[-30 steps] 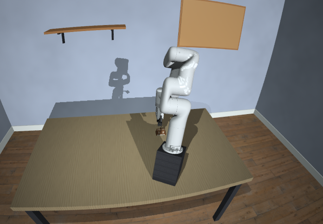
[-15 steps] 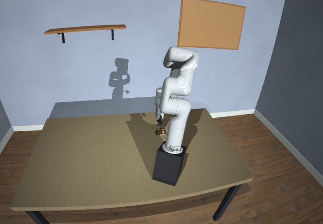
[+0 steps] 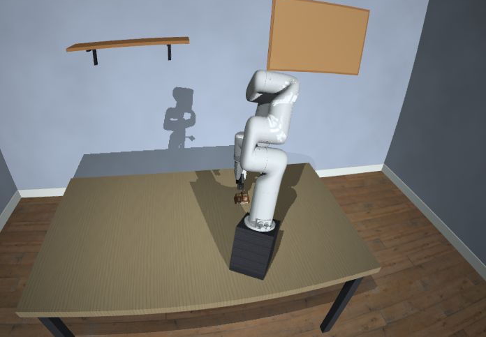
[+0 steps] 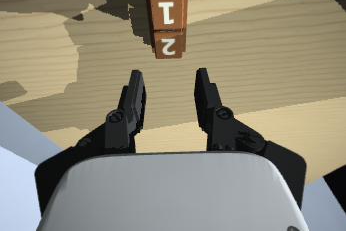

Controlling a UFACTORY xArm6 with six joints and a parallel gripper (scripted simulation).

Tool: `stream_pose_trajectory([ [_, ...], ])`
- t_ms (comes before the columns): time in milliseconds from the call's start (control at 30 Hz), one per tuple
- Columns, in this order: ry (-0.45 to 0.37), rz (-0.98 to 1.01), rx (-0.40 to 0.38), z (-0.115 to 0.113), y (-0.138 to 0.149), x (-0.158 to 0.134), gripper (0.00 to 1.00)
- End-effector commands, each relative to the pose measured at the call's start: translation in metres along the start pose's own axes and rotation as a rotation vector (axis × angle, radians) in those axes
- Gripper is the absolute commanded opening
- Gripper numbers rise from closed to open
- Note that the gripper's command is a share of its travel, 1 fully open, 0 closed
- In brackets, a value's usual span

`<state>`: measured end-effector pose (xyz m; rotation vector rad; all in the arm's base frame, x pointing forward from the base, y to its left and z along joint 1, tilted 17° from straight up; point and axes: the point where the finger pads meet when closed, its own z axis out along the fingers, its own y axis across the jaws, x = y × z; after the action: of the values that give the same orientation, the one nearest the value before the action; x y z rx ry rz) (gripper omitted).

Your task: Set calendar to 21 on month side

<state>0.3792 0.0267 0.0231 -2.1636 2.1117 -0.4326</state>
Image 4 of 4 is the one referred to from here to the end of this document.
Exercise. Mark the brown calendar cube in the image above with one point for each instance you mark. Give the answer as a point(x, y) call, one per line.
point(166, 14)
point(168, 44)

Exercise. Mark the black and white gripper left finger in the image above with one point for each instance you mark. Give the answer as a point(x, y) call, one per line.
point(115, 136)

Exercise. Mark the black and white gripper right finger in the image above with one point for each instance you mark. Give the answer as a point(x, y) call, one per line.
point(229, 134)

